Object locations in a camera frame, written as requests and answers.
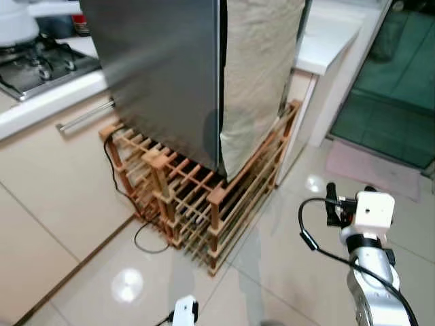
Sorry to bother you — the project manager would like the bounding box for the dark blue pot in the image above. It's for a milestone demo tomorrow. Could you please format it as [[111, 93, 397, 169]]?
[[34, 12, 77, 39]]

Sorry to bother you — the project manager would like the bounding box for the white cooking pot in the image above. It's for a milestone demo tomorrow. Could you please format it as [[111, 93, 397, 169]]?
[[0, 0, 40, 48]]

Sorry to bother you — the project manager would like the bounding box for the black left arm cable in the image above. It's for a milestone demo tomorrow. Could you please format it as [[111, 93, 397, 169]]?
[[153, 311, 176, 326]]

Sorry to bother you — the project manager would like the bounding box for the beige ribbed fabric cover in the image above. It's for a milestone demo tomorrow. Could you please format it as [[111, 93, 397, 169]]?
[[219, 0, 307, 183]]

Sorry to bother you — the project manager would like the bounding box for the steel gas hob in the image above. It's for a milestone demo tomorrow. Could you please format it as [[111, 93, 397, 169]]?
[[0, 37, 103, 103]]

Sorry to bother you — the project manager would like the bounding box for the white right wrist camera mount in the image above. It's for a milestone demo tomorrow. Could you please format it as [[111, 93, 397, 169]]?
[[340, 191, 396, 247]]

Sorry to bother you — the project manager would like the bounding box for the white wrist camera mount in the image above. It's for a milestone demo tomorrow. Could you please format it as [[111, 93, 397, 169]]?
[[340, 191, 396, 247], [171, 295, 200, 326]]

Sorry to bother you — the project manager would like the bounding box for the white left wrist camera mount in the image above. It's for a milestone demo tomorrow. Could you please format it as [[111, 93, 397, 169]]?
[[171, 295, 200, 326]]

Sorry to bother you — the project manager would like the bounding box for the wooden wine rack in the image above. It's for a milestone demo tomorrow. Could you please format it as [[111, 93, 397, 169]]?
[[99, 98, 303, 276]]

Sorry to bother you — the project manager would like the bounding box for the grey steel fridge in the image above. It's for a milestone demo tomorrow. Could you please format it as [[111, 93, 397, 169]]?
[[78, 0, 315, 174]]

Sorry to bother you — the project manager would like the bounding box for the black power cable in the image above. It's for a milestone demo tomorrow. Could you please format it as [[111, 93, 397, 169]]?
[[102, 129, 171, 255]]

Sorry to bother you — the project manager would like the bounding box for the dark sauce bottle red label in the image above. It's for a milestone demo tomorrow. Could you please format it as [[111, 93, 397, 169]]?
[[71, 12, 90, 37]]

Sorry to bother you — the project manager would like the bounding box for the steel cabinet handle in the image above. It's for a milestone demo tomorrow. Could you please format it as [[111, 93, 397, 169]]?
[[56, 98, 118, 133]]

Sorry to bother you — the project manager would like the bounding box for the pink floor mat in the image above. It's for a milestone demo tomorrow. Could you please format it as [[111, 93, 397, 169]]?
[[325, 139, 422, 201]]

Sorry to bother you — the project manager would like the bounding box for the white side counter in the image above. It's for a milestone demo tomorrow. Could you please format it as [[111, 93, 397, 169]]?
[[275, 0, 395, 187]]

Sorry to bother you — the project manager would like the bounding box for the beige kitchen cabinet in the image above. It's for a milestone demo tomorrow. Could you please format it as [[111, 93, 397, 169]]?
[[0, 34, 137, 326]]

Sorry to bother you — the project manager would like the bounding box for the green glass sliding door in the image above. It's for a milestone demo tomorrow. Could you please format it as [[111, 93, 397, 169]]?
[[330, 0, 435, 170]]

